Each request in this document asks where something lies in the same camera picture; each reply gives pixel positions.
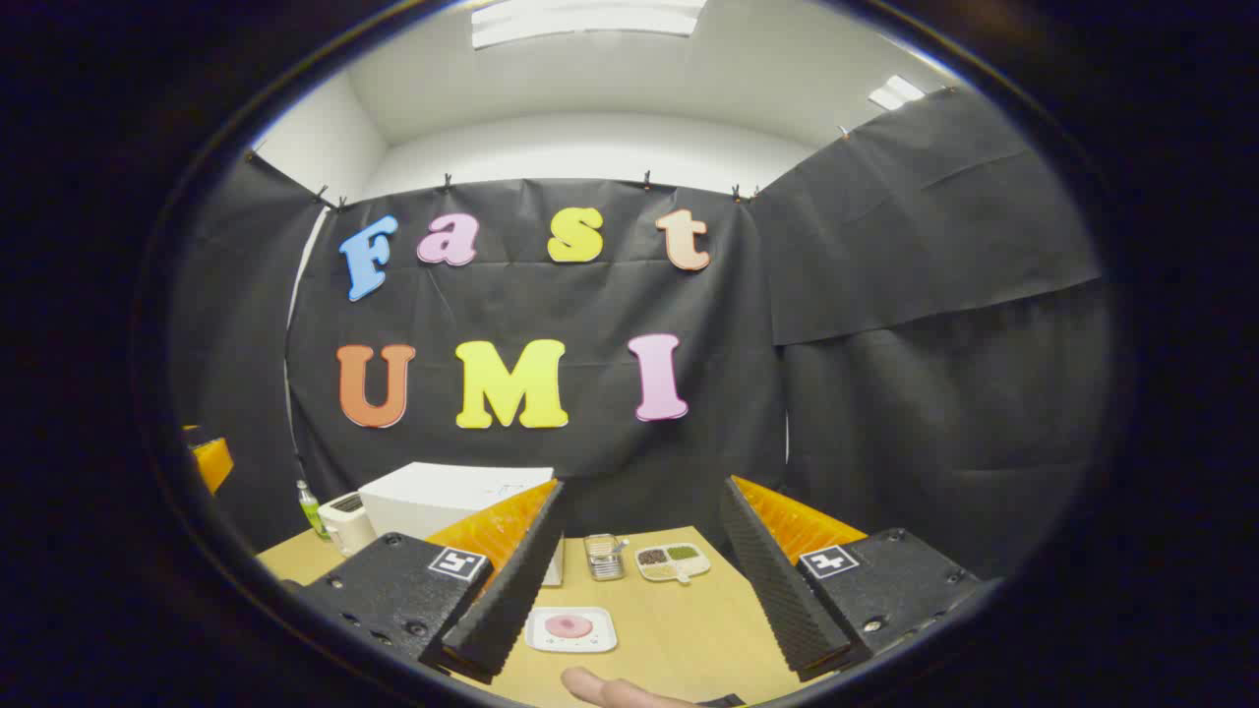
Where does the white toaster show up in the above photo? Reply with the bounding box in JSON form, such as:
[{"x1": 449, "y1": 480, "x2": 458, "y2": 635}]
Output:
[{"x1": 318, "y1": 492, "x2": 378, "y2": 559}]

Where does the ceiling light panel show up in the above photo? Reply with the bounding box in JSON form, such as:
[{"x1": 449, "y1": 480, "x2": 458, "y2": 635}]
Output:
[
  {"x1": 470, "y1": 0, "x2": 707, "y2": 50},
  {"x1": 868, "y1": 75, "x2": 928, "y2": 111}
]

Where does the black backdrop cloth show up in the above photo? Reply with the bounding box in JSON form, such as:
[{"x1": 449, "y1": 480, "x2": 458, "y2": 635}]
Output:
[{"x1": 167, "y1": 87, "x2": 1112, "y2": 581}]

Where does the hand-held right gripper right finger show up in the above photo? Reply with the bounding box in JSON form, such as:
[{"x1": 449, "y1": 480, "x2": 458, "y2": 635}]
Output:
[{"x1": 720, "y1": 476, "x2": 985, "y2": 681}]

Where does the green label drink bottle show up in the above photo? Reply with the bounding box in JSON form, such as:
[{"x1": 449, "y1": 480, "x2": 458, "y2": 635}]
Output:
[{"x1": 297, "y1": 480, "x2": 330, "y2": 542}]

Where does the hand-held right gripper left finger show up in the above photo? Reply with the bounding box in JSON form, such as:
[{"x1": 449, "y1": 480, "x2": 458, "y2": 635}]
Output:
[{"x1": 295, "y1": 479, "x2": 567, "y2": 686}]

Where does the metal wire rack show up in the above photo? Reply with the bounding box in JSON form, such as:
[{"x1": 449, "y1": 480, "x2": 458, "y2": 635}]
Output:
[{"x1": 584, "y1": 534, "x2": 630, "y2": 581}]

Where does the white microwave oven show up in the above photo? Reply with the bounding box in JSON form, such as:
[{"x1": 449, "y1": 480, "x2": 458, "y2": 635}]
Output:
[{"x1": 359, "y1": 462, "x2": 565, "y2": 588}]

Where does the divided dish of grains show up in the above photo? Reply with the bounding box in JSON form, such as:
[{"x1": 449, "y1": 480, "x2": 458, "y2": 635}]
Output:
[{"x1": 635, "y1": 543, "x2": 711, "y2": 585}]

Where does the white square plate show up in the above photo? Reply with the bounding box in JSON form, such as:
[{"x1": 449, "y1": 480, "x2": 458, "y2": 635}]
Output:
[{"x1": 524, "y1": 606, "x2": 619, "y2": 654}]

